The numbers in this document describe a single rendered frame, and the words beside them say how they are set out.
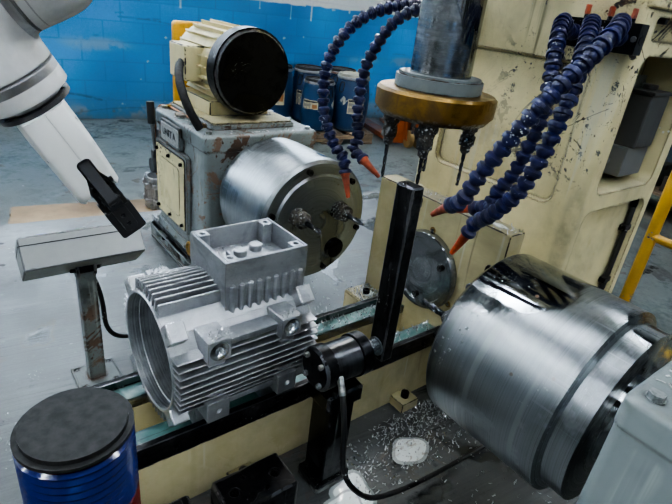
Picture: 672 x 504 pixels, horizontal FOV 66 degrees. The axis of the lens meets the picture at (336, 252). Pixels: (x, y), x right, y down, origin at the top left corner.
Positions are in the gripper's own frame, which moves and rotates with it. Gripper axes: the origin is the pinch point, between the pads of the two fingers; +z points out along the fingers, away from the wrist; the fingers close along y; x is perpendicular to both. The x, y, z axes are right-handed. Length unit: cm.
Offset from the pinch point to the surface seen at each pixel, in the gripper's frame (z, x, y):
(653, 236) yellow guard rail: 184, 195, -25
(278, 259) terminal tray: 11.7, 11.4, 10.9
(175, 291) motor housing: 8.0, -0.9, 8.1
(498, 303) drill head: 20.1, 26.7, 32.0
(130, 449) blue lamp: -7.3, -8.2, 37.8
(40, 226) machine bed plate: 34, -17, -87
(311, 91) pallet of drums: 211, 238, -401
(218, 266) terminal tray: 8.1, 4.9, 9.2
